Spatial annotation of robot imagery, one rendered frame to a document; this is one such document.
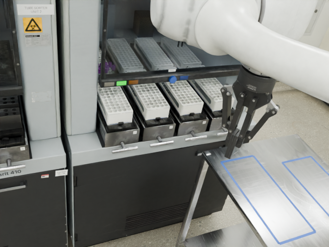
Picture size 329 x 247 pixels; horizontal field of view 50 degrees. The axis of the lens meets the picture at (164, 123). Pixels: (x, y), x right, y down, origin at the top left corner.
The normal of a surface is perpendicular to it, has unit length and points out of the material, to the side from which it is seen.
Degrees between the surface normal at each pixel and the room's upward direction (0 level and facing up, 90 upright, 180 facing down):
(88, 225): 90
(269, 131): 0
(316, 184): 0
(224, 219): 0
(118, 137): 90
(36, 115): 90
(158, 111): 90
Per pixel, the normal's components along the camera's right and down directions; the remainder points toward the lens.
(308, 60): -0.30, -0.23
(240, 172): 0.15, -0.78
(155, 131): 0.37, 0.62
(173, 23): -0.29, 0.71
